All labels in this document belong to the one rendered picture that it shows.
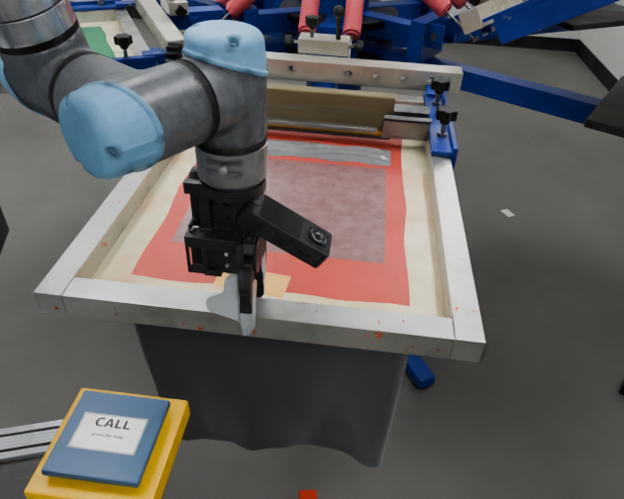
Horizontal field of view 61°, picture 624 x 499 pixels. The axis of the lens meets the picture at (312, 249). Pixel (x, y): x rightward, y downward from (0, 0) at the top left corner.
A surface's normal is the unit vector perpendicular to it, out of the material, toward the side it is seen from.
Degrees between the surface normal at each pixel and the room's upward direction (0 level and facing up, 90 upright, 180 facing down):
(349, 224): 0
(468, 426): 0
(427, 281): 0
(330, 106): 90
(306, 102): 90
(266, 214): 31
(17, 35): 99
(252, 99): 90
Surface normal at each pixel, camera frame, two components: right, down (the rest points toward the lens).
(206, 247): -0.11, 0.61
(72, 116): -0.63, 0.46
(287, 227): 0.54, -0.60
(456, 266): 0.04, -0.79
